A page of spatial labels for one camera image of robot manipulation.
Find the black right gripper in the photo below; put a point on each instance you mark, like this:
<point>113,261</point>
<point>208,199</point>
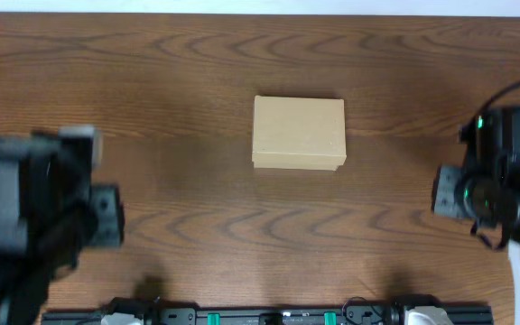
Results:
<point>457,184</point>

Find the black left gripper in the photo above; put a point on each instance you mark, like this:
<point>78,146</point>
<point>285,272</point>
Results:
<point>112,219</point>

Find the cardboard box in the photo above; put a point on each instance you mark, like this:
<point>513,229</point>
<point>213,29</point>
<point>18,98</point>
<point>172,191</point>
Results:
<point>299,133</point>

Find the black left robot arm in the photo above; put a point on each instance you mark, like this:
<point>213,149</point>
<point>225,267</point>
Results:
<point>21,294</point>

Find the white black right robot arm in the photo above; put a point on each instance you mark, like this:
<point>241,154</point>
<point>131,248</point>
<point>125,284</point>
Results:
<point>492,140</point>

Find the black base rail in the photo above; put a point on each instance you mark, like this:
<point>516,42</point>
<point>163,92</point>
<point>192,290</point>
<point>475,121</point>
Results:
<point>407,309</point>

